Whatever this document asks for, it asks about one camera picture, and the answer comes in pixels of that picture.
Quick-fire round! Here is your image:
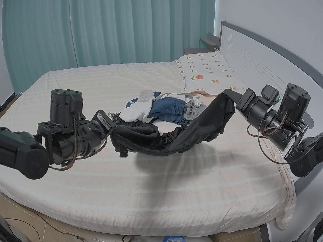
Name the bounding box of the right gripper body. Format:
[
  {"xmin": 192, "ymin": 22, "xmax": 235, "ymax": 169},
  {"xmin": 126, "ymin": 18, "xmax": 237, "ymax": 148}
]
[{"xmin": 236, "ymin": 88, "xmax": 282, "ymax": 135}]

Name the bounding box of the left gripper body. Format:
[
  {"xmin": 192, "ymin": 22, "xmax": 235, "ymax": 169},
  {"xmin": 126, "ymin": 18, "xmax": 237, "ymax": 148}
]
[{"xmin": 76, "ymin": 110, "xmax": 118, "ymax": 158}]

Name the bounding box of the black T-shirt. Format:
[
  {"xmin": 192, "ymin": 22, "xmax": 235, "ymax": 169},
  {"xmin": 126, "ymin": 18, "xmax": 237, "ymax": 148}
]
[{"xmin": 110, "ymin": 92, "xmax": 236, "ymax": 159}]

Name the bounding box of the bed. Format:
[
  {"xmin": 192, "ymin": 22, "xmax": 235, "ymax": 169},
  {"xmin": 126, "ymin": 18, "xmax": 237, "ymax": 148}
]
[{"xmin": 0, "ymin": 21, "xmax": 323, "ymax": 242}]

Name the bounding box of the pile of clothes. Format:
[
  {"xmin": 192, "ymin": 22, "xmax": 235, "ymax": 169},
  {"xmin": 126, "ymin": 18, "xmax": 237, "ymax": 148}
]
[{"xmin": 119, "ymin": 90, "xmax": 208, "ymax": 126}]

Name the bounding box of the white printed pillow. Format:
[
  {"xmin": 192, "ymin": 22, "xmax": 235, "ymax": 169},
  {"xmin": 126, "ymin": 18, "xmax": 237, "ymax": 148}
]
[{"xmin": 175, "ymin": 49, "xmax": 246, "ymax": 95}]

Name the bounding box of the grey bedside table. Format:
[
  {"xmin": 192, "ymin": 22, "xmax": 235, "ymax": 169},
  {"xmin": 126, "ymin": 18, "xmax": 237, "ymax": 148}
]
[{"xmin": 184, "ymin": 33, "xmax": 220, "ymax": 56}]

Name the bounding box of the blue-green curtain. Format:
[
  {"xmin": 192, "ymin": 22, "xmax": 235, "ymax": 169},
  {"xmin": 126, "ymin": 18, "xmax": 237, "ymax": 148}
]
[
  {"xmin": 1, "ymin": 0, "xmax": 76, "ymax": 93},
  {"xmin": 69, "ymin": 0, "xmax": 217, "ymax": 67}
]

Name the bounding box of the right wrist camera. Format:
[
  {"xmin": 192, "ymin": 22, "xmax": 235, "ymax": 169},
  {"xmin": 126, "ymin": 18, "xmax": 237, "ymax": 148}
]
[{"xmin": 261, "ymin": 84, "xmax": 280, "ymax": 106}]

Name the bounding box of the black cable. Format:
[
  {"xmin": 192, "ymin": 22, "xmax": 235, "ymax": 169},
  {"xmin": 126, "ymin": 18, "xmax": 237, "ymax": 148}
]
[
  {"xmin": 5, "ymin": 211, "xmax": 84, "ymax": 239},
  {"xmin": 247, "ymin": 124, "xmax": 303, "ymax": 164}
]

